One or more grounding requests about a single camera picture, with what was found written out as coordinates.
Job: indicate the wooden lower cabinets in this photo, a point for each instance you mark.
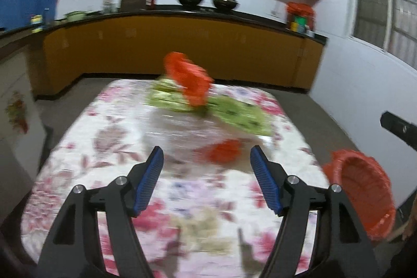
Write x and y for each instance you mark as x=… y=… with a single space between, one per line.
x=163 y=50

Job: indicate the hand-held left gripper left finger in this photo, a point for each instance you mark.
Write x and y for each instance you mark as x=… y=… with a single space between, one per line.
x=148 y=182

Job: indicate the glass jar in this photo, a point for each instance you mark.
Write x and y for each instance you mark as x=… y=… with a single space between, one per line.
x=107 y=3

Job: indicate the barred window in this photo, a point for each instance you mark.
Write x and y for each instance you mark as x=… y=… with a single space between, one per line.
x=384 y=4

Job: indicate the black countertop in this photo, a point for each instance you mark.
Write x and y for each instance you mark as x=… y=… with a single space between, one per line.
x=228 y=16

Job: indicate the clear plastic bag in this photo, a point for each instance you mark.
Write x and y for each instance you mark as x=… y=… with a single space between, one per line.
x=182 y=134

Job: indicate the red plastic waste basket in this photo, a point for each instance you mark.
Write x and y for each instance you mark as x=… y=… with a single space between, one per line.
x=384 y=222

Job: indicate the green pot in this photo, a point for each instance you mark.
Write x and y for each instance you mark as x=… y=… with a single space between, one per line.
x=75 y=16

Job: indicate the floral tablecloth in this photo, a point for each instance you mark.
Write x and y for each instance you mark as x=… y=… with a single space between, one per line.
x=97 y=141

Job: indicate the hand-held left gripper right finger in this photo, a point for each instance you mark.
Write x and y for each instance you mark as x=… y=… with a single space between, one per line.
x=265 y=182

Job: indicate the small red plastic bag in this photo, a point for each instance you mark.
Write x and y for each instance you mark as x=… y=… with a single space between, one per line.
x=224 y=151

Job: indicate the pale wooden frame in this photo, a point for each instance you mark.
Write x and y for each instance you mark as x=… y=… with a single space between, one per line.
x=410 y=219

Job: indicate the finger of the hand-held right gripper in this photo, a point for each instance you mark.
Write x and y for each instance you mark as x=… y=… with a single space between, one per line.
x=399 y=128

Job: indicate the black wok with lid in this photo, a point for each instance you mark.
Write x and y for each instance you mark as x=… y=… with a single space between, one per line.
x=226 y=2

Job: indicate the yellow box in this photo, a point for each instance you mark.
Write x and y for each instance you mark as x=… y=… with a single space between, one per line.
x=294 y=26

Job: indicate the green box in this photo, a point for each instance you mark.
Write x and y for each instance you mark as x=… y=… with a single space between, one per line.
x=301 y=24

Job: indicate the large red plastic bag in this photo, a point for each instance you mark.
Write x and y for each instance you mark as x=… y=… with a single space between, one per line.
x=190 y=79

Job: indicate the white cabinet with floral decal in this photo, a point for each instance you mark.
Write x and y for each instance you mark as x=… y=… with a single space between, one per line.
x=16 y=95

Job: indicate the brown cutting board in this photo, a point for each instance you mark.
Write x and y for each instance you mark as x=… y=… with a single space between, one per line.
x=133 y=1

